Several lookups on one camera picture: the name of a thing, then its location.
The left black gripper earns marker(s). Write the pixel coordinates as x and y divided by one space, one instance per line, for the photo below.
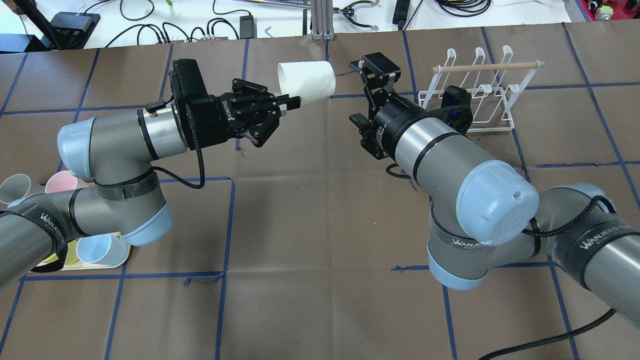
216 114

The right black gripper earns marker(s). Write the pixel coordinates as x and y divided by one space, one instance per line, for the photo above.
386 126

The white ikea cup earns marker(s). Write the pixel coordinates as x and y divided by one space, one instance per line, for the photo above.
309 80

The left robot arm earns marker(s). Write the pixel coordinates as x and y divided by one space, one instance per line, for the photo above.
123 155

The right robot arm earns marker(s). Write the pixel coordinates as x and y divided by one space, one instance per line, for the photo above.
483 213

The light blue cup front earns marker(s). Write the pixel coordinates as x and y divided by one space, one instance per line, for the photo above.
104 249

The pink cup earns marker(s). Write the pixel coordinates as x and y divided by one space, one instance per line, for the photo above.
64 181

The yellow cup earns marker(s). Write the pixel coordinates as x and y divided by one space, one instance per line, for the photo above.
71 257

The grey cup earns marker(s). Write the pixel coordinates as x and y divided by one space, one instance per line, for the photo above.
19 186

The black power adapter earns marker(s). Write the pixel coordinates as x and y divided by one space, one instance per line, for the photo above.
247 27

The cream plastic tray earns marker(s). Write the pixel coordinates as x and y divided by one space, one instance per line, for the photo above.
81 266

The aluminium frame post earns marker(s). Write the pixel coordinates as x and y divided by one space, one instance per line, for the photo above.
322 26

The white wire cup rack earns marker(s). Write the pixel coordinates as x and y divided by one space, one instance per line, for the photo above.
494 88

